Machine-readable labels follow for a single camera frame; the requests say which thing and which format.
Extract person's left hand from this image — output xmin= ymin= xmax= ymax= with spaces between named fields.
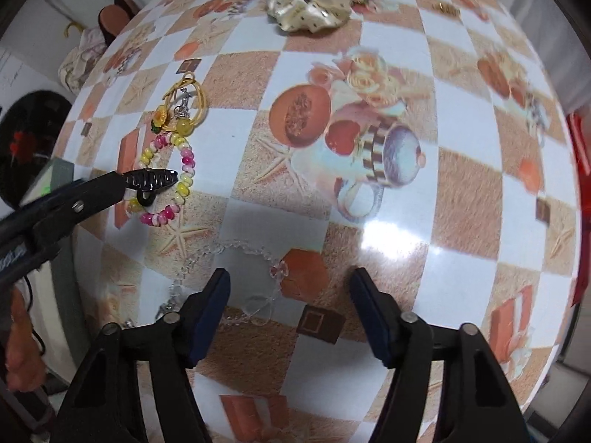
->
xmin=6 ymin=286 xmax=48 ymax=394

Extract red plastic object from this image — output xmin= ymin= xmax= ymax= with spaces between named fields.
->
xmin=568 ymin=111 xmax=591 ymax=305

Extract cream cloth bag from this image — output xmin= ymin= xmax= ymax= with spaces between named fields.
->
xmin=58 ymin=25 xmax=109 ymax=95

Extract small black ribbed hair clip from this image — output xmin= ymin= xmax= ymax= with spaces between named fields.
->
xmin=124 ymin=167 xmax=180 ymax=208

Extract yellow cord sunflower bracelet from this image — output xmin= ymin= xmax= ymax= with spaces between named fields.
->
xmin=150 ymin=71 xmax=209 ymax=135

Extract grey green jewelry tray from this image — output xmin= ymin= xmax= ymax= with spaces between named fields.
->
xmin=18 ymin=157 xmax=77 ymax=208

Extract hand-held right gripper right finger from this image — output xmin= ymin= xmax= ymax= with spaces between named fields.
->
xmin=349 ymin=267 xmax=532 ymax=443

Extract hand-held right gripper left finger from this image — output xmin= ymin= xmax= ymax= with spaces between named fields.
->
xmin=48 ymin=268 xmax=232 ymax=443

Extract clear crystal bead necklace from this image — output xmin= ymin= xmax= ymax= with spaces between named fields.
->
xmin=154 ymin=240 xmax=289 ymax=328

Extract pink yellow beaded bracelet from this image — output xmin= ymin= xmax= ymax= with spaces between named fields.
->
xmin=124 ymin=130 xmax=197 ymax=228

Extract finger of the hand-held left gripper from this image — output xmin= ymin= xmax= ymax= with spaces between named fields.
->
xmin=28 ymin=171 xmax=132 ymax=266

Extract white washing machine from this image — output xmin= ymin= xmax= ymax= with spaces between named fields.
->
xmin=0 ymin=46 xmax=75 ymax=222

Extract black cable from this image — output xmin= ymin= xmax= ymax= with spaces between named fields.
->
xmin=23 ymin=272 xmax=47 ymax=356

